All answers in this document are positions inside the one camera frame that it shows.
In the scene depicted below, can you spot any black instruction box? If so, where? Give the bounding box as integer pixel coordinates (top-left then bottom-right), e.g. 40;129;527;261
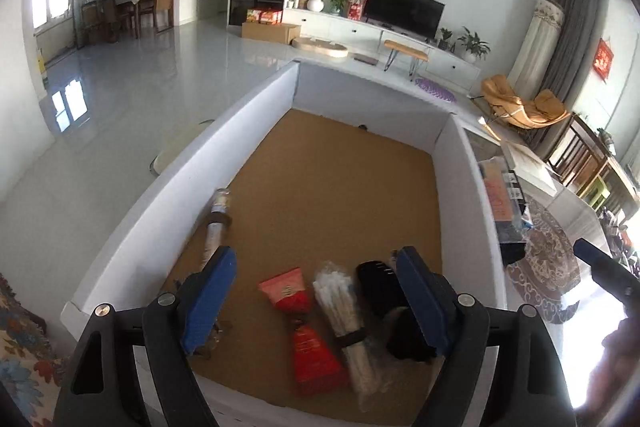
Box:
496;170;529;267

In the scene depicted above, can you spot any black sock bundle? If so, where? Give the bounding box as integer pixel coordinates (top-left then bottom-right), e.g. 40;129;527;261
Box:
355;260;436;364

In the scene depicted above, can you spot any wooden dining chair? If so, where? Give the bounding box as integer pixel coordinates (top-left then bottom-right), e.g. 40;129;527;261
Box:
546;113;611;197

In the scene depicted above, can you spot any clear bag with orange card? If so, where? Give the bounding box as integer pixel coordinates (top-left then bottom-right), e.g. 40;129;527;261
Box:
478;156;521;227

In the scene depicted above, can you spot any flat white box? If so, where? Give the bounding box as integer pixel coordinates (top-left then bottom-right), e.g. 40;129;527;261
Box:
501;141;559;198

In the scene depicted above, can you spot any orange lounge chair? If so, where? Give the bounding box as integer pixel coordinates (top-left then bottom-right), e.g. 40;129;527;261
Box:
480;75;570;130

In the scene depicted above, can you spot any red pouch package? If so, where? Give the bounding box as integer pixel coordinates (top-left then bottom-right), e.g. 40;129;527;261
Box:
258;268;311;315

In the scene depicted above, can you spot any red small box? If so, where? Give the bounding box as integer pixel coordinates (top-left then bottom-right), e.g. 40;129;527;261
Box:
293;324;349;397

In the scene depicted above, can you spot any bundle of white sticks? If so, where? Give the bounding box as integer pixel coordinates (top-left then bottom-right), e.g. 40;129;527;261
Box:
312;261;386;412

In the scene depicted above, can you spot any purple mat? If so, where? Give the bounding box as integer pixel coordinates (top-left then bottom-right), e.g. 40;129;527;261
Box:
414;77;457;103

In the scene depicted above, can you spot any potted green plant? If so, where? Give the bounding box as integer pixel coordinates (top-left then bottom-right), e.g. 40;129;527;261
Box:
457;26;491;63

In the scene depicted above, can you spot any wooden bench with hairpin legs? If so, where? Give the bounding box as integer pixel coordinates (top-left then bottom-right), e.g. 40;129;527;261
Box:
383;39;428;81

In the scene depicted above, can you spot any white cardboard box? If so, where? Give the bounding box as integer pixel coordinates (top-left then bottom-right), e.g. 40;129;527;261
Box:
61;62;506;426

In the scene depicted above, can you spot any black television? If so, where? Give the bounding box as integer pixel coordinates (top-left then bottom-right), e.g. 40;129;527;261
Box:
362;0;445;39

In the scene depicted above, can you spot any white tv cabinet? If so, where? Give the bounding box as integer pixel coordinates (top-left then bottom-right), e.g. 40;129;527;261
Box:
281;7;483;93

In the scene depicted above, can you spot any brown cardboard box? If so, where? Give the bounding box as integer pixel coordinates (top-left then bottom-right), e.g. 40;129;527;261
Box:
241;22;302;46

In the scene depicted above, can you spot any red wall hanging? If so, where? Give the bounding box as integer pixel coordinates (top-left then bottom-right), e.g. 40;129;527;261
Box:
592;38;614;82

